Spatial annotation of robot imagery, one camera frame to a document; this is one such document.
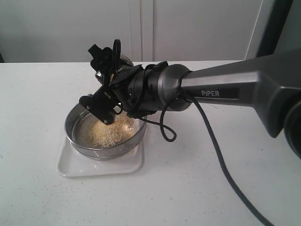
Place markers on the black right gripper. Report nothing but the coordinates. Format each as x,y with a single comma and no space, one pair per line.
135,87

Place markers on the stainless steel cup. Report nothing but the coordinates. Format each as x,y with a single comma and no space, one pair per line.
107,69

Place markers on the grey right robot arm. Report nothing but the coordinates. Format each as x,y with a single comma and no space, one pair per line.
269,84

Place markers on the round steel mesh sieve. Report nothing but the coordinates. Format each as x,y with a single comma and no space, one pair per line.
76,126

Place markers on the yellow and white grain mix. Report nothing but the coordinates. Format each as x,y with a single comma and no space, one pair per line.
101,135

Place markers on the white square tray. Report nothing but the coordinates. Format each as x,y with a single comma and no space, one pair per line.
79,161

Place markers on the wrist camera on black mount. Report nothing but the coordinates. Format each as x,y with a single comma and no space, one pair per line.
100,105

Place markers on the dark door frame post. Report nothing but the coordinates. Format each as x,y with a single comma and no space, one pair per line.
274,27

